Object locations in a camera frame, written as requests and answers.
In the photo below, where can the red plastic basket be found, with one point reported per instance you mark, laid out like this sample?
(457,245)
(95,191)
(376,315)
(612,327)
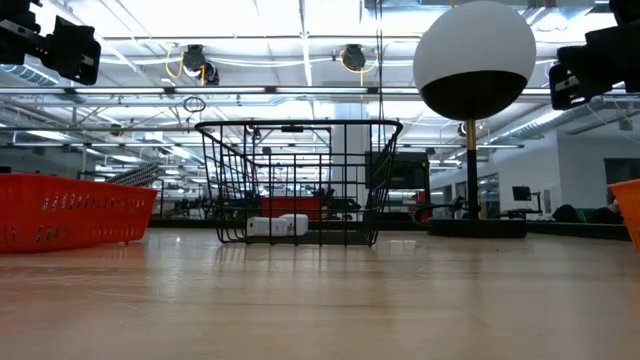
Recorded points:
(75,225)

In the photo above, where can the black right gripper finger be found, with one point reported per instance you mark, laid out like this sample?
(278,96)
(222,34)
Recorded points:
(575,90)

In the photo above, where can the red background bin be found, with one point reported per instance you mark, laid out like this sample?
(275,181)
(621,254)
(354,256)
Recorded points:
(290,206)

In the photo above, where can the black cabinet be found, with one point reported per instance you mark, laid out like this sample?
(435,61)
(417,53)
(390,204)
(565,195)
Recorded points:
(407,175)

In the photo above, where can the black computer monitor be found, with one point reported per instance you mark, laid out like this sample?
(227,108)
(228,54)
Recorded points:
(521,193)

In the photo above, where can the orange plastic bin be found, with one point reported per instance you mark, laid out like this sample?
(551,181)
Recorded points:
(630,210)

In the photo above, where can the white globe lamp black stand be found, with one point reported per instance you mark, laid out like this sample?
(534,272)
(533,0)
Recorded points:
(475,45)

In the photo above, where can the plain white box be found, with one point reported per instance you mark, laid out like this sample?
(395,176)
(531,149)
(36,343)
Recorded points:
(262,226)

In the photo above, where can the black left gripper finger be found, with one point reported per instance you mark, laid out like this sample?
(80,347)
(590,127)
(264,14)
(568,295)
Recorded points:
(72,52)

